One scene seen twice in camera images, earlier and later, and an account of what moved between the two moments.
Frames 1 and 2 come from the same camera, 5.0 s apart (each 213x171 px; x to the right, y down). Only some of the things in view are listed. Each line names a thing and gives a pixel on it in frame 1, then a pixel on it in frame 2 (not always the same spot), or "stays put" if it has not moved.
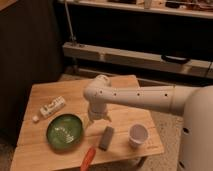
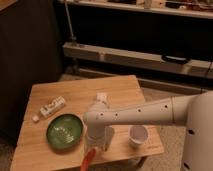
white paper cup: x=138 y=134 stays put
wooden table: x=56 y=130 stays put
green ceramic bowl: x=64 y=132 stays put
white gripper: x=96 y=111 -> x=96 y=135
